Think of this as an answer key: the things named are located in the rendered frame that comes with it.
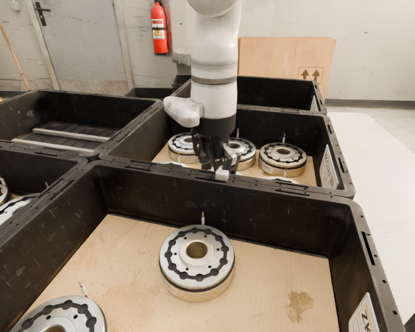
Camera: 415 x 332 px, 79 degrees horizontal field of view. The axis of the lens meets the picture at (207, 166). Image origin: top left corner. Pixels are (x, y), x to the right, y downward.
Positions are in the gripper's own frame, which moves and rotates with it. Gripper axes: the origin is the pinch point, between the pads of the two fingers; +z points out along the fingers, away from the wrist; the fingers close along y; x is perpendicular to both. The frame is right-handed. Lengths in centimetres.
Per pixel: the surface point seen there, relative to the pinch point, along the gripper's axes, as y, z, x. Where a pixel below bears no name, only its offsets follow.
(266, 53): 195, 21, -187
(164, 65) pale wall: 277, 40, -98
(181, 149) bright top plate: 12.1, -0.9, 1.0
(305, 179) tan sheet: -7.5, 2.3, -18.4
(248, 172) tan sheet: 0.6, 2.3, -9.7
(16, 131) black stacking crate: 45, 0, 34
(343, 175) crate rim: -18.1, -7.7, -11.7
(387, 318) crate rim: -32.8, -7.8, 3.1
